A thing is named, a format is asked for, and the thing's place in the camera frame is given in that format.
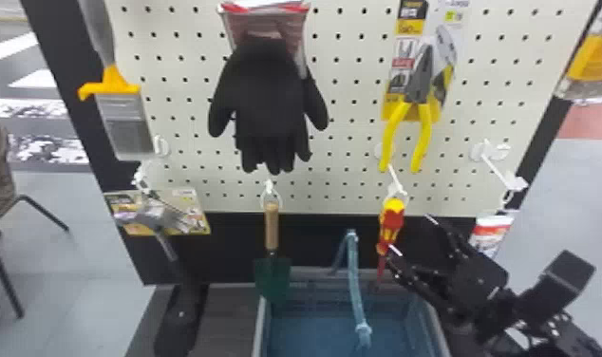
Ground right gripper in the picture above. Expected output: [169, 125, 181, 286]
[385, 213, 511, 325]

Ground red yellow screwdriver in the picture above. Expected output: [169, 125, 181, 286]
[372, 196, 407, 281]

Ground white pegboard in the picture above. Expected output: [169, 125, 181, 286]
[20, 0, 602, 357]

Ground blue basket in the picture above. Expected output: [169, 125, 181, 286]
[252, 228, 453, 357]

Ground green garden trowel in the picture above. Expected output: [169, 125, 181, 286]
[253, 191, 292, 304]

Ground pair of black gloves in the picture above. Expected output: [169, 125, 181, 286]
[207, 0, 330, 176]

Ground yellow packaged tool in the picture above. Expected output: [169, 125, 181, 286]
[554, 0, 602, 104]

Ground grey hammer on card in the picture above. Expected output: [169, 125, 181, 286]
[103, 186, 213, 264]

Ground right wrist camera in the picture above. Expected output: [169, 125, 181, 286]
[516, 250, 597, 327]

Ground yellow handled pliers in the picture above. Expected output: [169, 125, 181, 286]
[377, 0, 465, 175]

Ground yellow handled scraper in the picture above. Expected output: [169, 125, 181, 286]
[76, 0, 156, 161]

